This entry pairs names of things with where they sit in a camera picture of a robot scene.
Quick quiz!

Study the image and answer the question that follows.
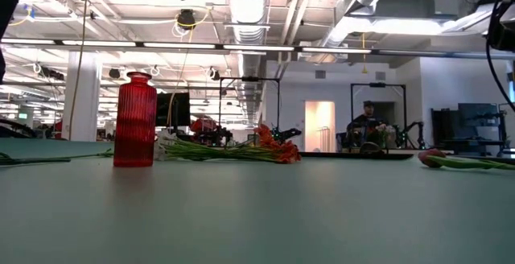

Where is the white artificial tulip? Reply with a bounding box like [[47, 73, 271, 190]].
[[154, 130, 178, 161]]

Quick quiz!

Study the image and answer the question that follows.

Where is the red artificial tulip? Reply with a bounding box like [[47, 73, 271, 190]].
[[417, 148, 515, 171]]

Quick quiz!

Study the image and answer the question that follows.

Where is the red ribbed glass vase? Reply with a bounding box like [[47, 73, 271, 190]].
[[113, 72, 159, 167]]

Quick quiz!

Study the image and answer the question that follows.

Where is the red background equipment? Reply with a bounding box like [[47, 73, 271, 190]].
[[190, 118, 220, 144]]

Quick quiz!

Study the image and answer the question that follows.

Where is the lit doorway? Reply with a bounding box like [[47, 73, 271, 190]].
[[304, 101, 336, 151]]

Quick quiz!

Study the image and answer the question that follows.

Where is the black monitor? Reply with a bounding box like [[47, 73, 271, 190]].
[[156, 92, 192, 128]]

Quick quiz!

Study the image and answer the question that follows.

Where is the teal table mat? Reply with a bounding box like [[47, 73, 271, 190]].
[[0, 138, 515, 264]]

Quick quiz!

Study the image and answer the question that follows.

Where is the person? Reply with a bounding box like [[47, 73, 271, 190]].
[[346, 100, 389, 152]]

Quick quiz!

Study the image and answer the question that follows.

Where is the black ceiling dome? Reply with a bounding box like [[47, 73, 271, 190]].
[[176, 9, 197, 31]]

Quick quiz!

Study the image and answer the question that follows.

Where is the background flower bouquet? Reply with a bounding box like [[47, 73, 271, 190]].
[[376, 122, 398, 149]]

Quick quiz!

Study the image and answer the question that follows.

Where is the white pillar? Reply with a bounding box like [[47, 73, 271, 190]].
[[62, 52, 101, 142]]

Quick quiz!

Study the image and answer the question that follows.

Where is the black monitor workstation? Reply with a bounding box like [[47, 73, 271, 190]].
[[431, 101, 509, 157]]

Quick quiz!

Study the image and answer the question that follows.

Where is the black frame rig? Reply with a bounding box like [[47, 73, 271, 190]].
[[218, 76, 282, 136], [349, 81, 407, 151]]

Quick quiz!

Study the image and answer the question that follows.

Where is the long ceiling light rail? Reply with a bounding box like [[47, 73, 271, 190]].
[[0, 36, 515, 60]]

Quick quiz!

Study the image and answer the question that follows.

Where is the silver ventilation duct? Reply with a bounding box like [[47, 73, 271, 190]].
[[319, 0, 403, 50], [223, 0, 269, 127]]

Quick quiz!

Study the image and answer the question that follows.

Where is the black arched handle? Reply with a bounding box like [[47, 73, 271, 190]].
[[359, 142, 383, 155]]

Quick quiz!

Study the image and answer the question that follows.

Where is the hanging yellow cord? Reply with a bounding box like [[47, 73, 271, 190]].
[[68, 0, 90, 141]]

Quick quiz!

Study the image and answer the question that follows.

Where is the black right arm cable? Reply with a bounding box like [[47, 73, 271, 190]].
[[484, 0, 515, 112]]

